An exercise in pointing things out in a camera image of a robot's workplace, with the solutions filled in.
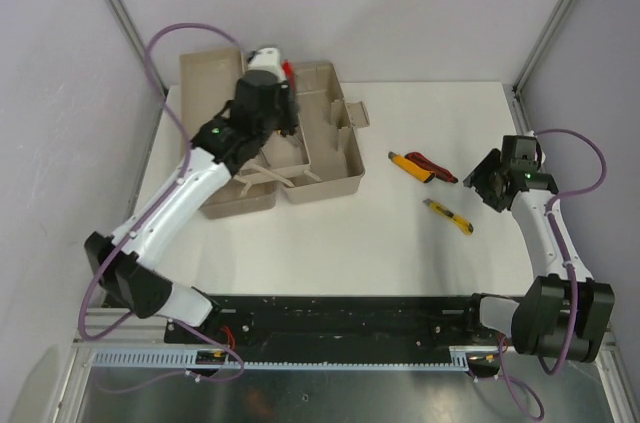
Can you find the white cable duct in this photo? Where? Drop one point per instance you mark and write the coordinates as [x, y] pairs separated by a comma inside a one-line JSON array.
[[192, 359]]

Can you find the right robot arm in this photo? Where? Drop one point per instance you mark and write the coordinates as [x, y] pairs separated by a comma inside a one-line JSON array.
[[565, 313]]

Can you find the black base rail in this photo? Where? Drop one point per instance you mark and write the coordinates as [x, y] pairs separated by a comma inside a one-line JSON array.
[[346, 329]]

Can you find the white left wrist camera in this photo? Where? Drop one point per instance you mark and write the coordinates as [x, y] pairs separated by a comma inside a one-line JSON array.
[[267, 59]]

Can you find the beige plastic tool box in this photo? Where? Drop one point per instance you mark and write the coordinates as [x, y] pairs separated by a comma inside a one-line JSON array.
[[321, 161]]

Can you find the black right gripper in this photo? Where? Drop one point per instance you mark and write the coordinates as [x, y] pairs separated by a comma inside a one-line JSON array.
[[483, 169]]

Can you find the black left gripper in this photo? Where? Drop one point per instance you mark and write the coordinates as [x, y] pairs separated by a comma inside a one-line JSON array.
[[292, 108]]

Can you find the left aluminium frame post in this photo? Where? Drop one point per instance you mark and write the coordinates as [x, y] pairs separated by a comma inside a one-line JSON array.
[[131, 34]]

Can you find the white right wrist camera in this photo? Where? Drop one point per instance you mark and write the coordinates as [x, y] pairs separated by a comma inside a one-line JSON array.
[[539, 153]]

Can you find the yellow utility knife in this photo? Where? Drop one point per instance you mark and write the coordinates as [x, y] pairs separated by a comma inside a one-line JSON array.
[[421, 174]]

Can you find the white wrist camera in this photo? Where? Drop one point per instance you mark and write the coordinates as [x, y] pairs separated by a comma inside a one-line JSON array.
[[539, 153], [267, 59]]

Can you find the right aluminium frame post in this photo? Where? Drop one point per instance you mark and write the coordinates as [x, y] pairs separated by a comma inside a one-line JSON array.
[[552, 27]]

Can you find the red black utility knife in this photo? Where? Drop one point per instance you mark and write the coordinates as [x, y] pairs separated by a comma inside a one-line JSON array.
[[440, 172]]

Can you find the red folding knife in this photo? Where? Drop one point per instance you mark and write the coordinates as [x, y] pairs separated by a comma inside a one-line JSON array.
[[290, 74]]

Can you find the aluminium frame post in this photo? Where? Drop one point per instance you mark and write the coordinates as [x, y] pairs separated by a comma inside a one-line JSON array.
[[552, 27], [131, 34]]

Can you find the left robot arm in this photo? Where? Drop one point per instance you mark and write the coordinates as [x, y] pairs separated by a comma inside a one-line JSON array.
[[124, 262]]

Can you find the yellow black box cutter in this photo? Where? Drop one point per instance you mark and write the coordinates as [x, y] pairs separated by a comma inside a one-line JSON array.
[[459, 221]]

